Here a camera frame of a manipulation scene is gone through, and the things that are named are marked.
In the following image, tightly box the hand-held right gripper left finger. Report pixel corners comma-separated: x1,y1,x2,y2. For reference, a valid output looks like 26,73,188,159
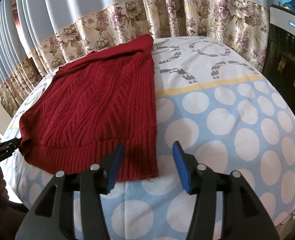
15,142,126,240

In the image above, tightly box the black white water dispenser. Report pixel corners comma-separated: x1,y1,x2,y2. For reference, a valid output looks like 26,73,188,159
262,4,295,115

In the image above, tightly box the blue floral hem curtain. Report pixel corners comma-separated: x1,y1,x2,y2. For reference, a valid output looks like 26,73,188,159
0,0,270,117

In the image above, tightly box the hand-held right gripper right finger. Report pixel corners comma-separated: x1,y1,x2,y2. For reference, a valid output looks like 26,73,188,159
172,141,280,240

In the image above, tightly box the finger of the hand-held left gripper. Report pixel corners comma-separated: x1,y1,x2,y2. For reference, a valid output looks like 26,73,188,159
0,137,21,161

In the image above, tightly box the red knitted sweater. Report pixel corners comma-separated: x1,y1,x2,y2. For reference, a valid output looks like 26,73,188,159
19,34,160,182

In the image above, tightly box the dotted printed bed sheet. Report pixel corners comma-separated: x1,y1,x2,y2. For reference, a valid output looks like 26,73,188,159
0,36,295,240

